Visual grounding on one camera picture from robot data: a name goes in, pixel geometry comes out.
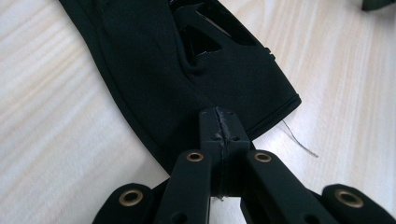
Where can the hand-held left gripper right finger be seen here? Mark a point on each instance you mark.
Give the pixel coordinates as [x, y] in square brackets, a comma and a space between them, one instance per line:
[235, 137]

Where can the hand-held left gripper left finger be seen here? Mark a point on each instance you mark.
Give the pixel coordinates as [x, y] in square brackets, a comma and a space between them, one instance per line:
[213, 133]

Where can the dark green object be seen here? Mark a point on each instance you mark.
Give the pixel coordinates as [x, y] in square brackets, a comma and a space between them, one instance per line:
[378, 3]

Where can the black fabric glove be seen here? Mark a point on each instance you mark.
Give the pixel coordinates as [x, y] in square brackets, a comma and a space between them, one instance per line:
[149, 68]

